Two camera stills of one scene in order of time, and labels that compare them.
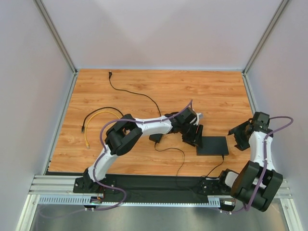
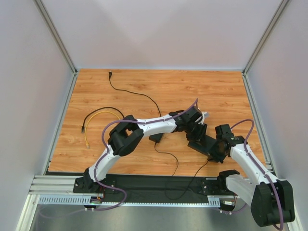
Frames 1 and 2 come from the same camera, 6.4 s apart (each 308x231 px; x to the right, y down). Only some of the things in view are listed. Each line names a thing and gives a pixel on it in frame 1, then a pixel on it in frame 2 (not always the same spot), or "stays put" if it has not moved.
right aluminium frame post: x=282 y=6 stays put
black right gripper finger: x=242 y=142 to x=220 y=159
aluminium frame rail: x=41 y=185 stays put
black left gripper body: x=192 y=135 stays put
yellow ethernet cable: x=87 y=145 stays put
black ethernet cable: x=83 y=127 stays put
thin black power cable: x=109 y=75 to x=161 y=151
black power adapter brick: x=155 y=137 stays put
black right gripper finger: x=239 y=127 to x=218 y=153
